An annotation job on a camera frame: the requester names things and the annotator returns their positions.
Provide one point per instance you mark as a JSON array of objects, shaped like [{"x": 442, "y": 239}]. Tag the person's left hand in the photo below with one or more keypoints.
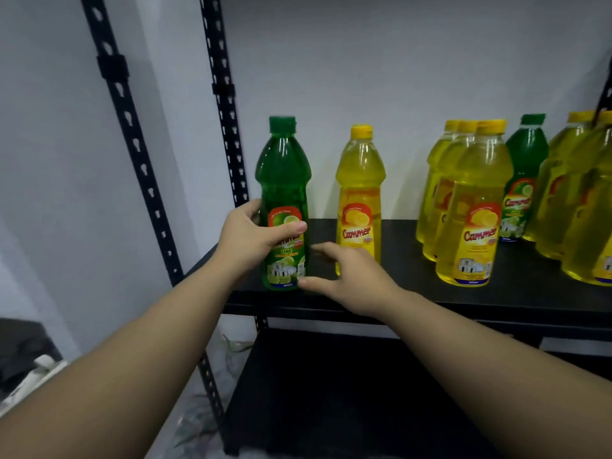
[{"x": 246, "y": 243}]

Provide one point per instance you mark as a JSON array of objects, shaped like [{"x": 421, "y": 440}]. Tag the person's right hand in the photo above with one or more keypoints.
[{"x": 363, "y": 286}]

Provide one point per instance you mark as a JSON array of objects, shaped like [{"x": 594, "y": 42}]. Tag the green dish soap bottle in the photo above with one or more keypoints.
[
  {"x": 282, "y": 167},
  {"x": 528, "y": 148}
]

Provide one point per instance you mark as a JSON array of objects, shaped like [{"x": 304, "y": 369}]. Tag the black metal shelving rack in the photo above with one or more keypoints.
[{"x": 478, "y": 296}]

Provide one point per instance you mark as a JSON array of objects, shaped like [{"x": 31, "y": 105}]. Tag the person's left forearm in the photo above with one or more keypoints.
[{"x": 119, "y": 368}]

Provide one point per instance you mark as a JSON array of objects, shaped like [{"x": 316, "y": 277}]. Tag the person's right forearm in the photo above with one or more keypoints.
[{"x": 502, "y": 372}]

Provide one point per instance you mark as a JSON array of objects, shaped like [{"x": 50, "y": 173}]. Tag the black shoe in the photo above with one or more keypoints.
[{"x": 24, "y": 344}]

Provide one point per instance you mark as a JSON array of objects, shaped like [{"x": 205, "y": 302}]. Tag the white sandal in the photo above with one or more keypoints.
[{"x": 28, "y": 377}]

